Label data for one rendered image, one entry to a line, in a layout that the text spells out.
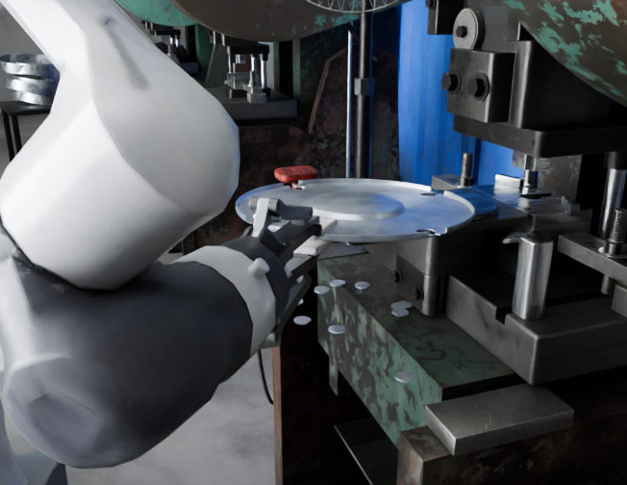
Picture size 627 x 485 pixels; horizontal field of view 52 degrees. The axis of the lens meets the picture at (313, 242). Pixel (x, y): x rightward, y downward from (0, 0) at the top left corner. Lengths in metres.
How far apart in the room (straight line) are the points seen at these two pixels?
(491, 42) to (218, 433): 1.22
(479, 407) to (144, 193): 0.47
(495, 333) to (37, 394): 0.55
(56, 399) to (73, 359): 0.02
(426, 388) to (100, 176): 0.51
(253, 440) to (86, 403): 1.38
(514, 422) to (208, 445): 1.12
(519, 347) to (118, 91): 0.54
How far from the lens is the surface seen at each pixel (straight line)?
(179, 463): 1.66
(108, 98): 0.32
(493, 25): 0.85
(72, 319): 0.35
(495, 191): 0.94
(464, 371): 0.75
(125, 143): 0.32
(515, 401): 0.72
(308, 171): 1.11
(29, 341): 0.35
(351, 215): 0.74
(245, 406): 1.82
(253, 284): 0.44
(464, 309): 0.82
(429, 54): 3.44
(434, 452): 0.67
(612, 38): 0.46
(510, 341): 0.75
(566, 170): 1.14
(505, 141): 0.84
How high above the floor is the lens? 1.03
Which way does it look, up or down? 20 degrees down
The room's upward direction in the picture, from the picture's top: straight up
